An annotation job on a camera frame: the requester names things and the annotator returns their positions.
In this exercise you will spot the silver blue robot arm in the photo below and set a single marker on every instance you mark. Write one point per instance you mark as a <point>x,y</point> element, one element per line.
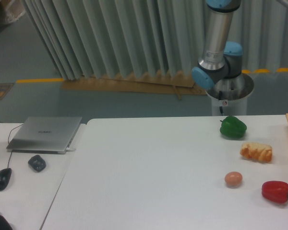
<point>217,48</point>

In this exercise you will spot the green bell pepper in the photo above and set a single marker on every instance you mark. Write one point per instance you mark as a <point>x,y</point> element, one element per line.
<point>232,127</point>

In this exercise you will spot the red bell pepper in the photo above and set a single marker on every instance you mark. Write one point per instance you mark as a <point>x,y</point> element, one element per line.
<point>275,191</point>

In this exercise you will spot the brown cardboard sheet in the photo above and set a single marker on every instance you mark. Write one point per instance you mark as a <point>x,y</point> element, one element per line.
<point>179,84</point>

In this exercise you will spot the white usb plug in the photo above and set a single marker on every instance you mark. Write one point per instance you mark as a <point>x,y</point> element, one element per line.
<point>69,150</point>

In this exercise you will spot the silver laptop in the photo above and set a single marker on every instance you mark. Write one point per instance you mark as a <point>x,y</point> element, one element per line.
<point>45,134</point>

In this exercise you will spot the grey pleated curtain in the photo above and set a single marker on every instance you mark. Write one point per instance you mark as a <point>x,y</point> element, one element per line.
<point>122,37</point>

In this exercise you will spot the brown egg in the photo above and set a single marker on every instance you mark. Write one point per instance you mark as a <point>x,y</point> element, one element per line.
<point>233,178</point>

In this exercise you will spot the small black controller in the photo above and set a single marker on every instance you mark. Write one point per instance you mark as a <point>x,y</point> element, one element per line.
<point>37,163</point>

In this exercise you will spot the bread loaf piece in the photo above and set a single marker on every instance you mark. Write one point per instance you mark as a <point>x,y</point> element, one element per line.
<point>256,151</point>

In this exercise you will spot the black computer mouse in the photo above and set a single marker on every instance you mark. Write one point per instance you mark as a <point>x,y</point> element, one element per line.
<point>5,175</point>

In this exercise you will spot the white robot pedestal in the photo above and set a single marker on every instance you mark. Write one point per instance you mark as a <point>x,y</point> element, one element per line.
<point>229,96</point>

